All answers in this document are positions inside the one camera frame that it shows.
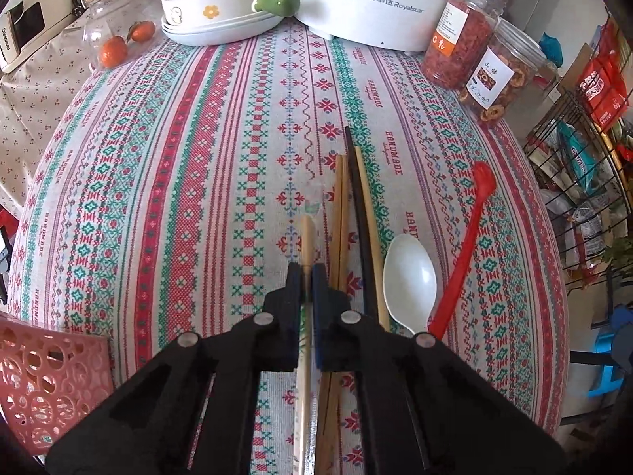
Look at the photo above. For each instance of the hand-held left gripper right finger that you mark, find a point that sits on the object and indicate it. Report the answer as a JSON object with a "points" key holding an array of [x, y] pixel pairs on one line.
{"points": [[321, 326]]}

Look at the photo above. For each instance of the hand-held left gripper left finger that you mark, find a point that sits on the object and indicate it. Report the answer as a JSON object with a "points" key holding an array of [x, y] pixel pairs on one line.
{"points": [[294, 326]]}

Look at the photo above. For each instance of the black chopstick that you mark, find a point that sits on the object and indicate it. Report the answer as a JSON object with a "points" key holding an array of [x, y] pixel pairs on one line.
{"points": [[350, 148], [370, 282]]}

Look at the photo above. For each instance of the light wooden chopstick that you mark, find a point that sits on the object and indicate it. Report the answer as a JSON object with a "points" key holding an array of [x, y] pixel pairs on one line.
{"points": [[307, 242]]}

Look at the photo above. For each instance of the white plastic spoon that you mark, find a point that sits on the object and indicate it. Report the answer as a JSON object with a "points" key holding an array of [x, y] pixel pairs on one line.
{"points": [[410, 277]]}

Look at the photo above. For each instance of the brown wooden chopstick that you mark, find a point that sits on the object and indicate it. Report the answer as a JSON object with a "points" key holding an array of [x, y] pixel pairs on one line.
{"points": [[368, 208], [336, 208], [343, 208]]}

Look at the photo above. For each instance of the red plastic spoon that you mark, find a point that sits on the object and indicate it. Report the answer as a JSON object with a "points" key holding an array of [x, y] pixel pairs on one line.
{"points": [[482, 180]]}

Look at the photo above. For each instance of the pink perforated utensil basket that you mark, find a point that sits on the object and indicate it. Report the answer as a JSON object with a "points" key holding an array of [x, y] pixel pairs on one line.
{"points": [[49, 381]]}

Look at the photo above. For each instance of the striped patterned tablecloth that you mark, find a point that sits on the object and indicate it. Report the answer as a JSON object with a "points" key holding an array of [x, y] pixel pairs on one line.
{"points": [[198, 183]]}

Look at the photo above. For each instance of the blue plastic stool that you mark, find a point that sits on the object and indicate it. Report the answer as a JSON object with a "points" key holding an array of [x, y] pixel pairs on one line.
{"points": [[608, 361]]}

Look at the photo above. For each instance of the white plate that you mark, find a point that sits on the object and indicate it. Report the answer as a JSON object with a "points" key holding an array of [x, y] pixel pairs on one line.
{"points": [[222, 37]]}

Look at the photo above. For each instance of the green leafy vegetables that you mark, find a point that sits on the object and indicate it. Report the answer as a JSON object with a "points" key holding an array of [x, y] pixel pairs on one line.
{"points": [[618, 255]]}

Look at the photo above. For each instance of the teal snack packet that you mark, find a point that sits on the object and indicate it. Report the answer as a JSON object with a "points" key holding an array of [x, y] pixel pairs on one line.
{"points": [[578, 158]]}

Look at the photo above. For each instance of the jar of dried fruit slices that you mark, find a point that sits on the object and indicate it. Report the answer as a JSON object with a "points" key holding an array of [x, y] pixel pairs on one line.
{"points": [[514, 74]]}

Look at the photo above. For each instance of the jar of red dried berries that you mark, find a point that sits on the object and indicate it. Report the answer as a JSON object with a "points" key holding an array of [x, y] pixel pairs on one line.
{"points": [[474, 44]]}

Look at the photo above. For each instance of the small tangerine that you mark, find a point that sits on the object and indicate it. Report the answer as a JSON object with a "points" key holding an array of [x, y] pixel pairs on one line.
{"points": [[142, 31], [114, 52]]}

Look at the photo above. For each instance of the small floral print cloth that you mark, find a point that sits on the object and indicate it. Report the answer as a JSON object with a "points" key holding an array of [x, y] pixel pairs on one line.
{"points": [[39, 109]]}

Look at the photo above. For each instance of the blue plastic bag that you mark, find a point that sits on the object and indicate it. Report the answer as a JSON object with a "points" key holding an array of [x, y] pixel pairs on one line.
{"points": [[551, 49]]}

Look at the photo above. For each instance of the clear glass jar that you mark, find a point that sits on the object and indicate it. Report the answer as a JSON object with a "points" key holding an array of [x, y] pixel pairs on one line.
{"points": [[99, 20]]}

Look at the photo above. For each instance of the red snack packets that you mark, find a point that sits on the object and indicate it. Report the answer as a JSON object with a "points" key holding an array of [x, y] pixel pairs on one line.
{"points": [[601, 89]]}

